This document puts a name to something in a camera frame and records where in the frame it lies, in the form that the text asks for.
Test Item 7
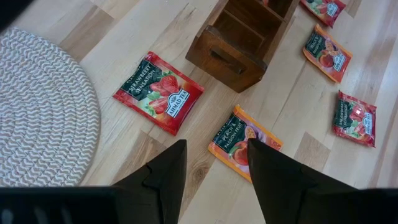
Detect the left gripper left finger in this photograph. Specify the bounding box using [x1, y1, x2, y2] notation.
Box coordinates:
[113, 139, 188, 224]

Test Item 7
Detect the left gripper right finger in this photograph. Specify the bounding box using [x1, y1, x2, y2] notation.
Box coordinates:
[247, 138, 361, 224]

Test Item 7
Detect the orange peach tea bag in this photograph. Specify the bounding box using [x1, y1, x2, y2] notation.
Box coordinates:
[207, 104, 284, 184]
[302, 24, 354, 84]

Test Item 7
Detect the red strawberry tea bag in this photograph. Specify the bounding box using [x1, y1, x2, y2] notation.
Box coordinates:
[333, 90, 377, 148]
[112, 51, 205, 136]
[299, 0, 347, 29]

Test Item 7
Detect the wooden compartment tea box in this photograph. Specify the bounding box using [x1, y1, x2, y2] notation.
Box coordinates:
[185, 0, 301, 93]

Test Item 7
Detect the round woven placemat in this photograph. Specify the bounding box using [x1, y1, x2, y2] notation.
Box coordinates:
[0, 27, 102, 187]

